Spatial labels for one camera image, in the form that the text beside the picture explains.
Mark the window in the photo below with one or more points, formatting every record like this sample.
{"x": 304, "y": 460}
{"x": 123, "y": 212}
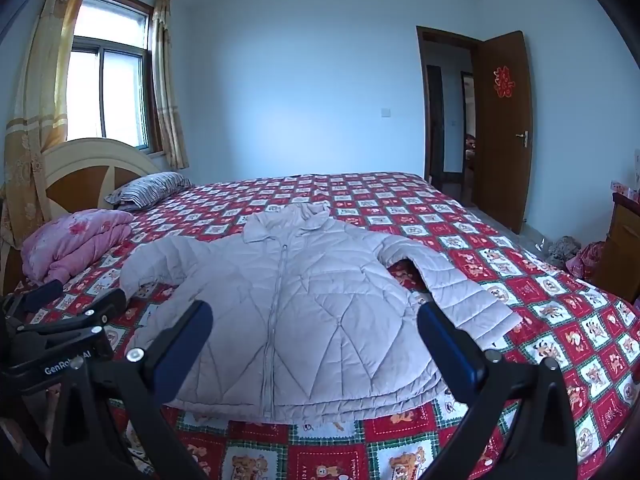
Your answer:
{"x": 115, "y": 90}

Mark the light grey puffer jacket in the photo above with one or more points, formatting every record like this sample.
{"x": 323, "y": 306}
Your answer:
{"x": 300, "y": 300}

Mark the brown wooden door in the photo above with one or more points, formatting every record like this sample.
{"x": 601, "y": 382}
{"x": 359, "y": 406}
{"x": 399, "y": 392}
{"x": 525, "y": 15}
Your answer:
{"x": 500, "y": 160}

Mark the wide yellow floral curtain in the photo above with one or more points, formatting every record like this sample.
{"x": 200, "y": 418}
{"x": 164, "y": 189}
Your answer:
{"x": 35, "y": 110}

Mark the wooden cabinet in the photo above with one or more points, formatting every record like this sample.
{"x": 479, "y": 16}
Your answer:
{"x": 622, "y": 245}

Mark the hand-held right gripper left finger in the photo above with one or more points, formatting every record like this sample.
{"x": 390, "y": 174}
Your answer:
{"x": 185, "y": 350}

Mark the grey cloth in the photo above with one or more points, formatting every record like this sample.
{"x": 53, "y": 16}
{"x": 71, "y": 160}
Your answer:
{"x": 562, "y": 251}

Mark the person's left forearm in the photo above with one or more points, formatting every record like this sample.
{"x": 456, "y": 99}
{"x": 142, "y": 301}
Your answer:
{"x": 12, "y": 435}

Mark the red checkered printed bedspread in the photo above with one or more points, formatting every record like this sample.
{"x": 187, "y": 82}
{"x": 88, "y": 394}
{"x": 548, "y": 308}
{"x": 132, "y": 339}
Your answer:
{"x": 500, "y": 270}

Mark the red paper door decoration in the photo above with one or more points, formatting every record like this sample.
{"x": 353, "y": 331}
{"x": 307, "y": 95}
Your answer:
{"x": 503, "y": 81}

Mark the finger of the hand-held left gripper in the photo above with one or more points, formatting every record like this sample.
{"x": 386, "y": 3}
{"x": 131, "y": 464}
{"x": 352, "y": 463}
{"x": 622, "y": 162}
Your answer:
{"x": 42, "y": 294}
{"x": 95, "y": 310}

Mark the cream and wood headboard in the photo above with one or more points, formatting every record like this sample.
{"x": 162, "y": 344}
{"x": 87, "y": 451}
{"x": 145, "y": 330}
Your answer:
{"x": 85, "y": 160}

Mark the pink box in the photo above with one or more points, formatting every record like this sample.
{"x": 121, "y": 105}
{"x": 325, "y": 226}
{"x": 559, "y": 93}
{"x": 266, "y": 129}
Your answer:
{"x": 622, "y": 189}

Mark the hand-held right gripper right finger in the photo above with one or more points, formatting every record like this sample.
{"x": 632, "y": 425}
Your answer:
{"x": 445, "y": 345}

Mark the dark wooden door frame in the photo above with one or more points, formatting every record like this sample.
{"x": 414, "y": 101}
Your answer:
{"x": 422, "y": 110}

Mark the pink floral quilt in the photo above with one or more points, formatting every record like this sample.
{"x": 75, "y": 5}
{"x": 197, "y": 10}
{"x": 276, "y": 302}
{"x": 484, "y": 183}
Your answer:
{"x": 80, "y": 240}

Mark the striped pillow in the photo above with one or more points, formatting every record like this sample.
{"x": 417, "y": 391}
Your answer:
{"x": 150, "y": 187}

